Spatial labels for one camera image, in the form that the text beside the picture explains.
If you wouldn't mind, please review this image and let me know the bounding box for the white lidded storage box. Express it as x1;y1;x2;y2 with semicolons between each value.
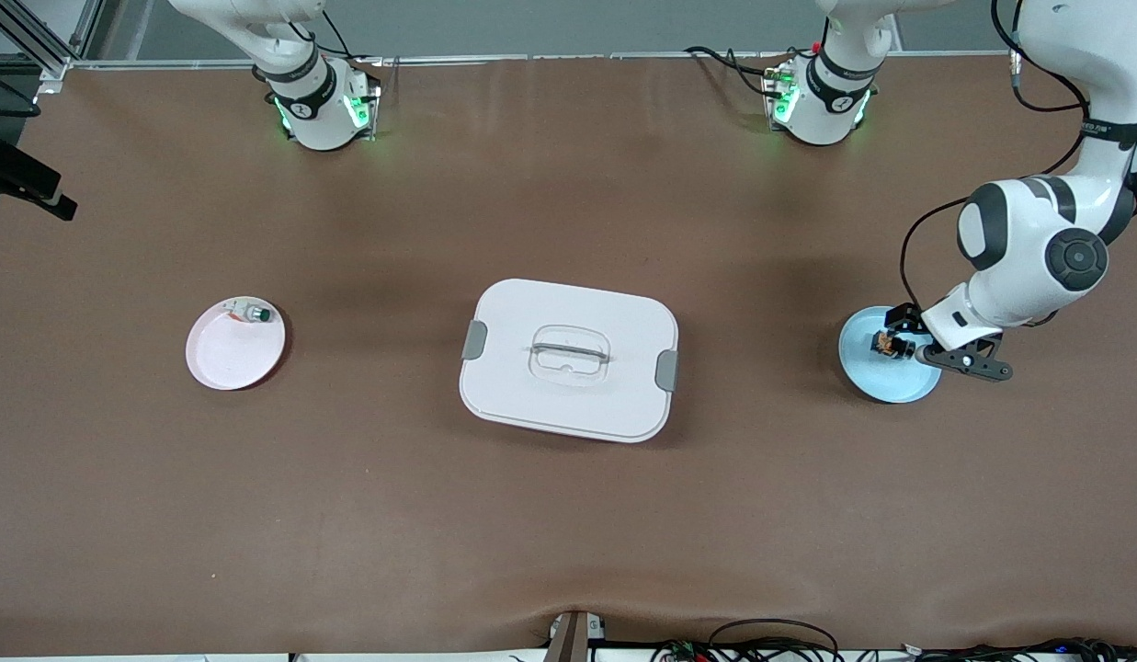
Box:
459;278;680;445

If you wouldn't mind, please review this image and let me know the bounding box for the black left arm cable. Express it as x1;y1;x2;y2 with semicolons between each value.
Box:
900;0;1095;311

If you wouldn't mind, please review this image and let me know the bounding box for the black cable bundle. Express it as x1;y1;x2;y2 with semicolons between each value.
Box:
651;618;1137;662

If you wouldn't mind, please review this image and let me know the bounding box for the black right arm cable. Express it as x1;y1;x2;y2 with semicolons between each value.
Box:
0;74;41;117

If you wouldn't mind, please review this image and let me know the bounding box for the aluminium frame profile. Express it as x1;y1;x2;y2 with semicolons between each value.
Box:
0;0;105;93

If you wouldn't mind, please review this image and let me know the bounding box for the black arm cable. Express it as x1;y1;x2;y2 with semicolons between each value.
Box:
900;0;1095;311
0;74;41;117

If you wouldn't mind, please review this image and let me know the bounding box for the light blue round plate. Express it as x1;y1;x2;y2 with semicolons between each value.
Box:
838;305;944;405

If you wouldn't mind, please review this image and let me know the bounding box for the pink round plate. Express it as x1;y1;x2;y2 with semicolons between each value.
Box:
185;296;288;392

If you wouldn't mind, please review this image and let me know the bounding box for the aluminium camera stand profile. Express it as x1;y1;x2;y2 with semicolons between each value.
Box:
542;611;608;662

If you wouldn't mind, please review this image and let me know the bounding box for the brown table mat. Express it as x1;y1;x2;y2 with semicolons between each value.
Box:
0;55;1137;656

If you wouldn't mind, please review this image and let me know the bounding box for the black base power cable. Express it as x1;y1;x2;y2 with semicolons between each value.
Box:
292;9;385;65
684;44;782;100

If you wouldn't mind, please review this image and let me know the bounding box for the clear lid handle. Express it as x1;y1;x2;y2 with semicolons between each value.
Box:
529;325;611;385

